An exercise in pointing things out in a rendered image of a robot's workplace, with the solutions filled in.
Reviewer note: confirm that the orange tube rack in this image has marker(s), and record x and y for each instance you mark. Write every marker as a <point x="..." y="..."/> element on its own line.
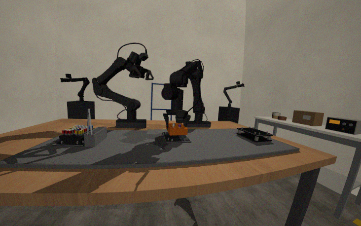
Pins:
<point x="177" y="131"/>

